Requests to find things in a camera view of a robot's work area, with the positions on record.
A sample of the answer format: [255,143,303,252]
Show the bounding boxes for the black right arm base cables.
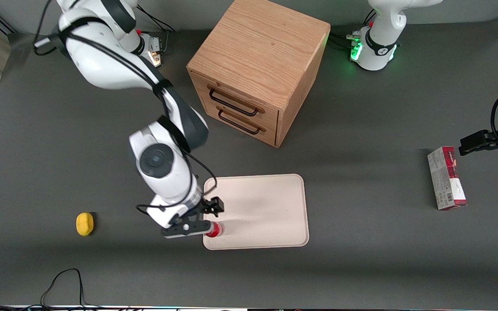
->
[136,5,177,55]

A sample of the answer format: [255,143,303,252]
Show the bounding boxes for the wooden drawer cabinet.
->
[186,0,331,149]

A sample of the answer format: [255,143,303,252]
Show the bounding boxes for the wooden drawer front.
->
[197,93,280,148]
[190,70,280,128]

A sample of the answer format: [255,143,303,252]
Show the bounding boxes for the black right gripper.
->
[183,197,225,224]

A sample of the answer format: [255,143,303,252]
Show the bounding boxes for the black drawer handle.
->
[217,107,267,136]
[207,85,266,117]

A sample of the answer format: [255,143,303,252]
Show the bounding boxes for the black arm base cables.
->
[329,9,377,51]
[136,5,177,55]

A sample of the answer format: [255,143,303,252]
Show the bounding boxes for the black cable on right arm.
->
[33,0,218,217]

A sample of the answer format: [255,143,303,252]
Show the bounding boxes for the red coke bottle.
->
[205,222,225,238]

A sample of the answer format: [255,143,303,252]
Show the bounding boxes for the yellow lemon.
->
[76,212,95,237]

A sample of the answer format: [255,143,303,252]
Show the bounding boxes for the black cable at table edge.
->
[0,268,102,310]

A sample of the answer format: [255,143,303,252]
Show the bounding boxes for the grey and red carton box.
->
[427,146,467,211]

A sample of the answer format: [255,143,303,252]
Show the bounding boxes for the beige rectangular tray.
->
[203,174,310,251]

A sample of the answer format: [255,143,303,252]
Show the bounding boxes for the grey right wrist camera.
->
[161,220,213,239]

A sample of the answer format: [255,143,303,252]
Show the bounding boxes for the black left arm base cables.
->
[329,9,377,51]

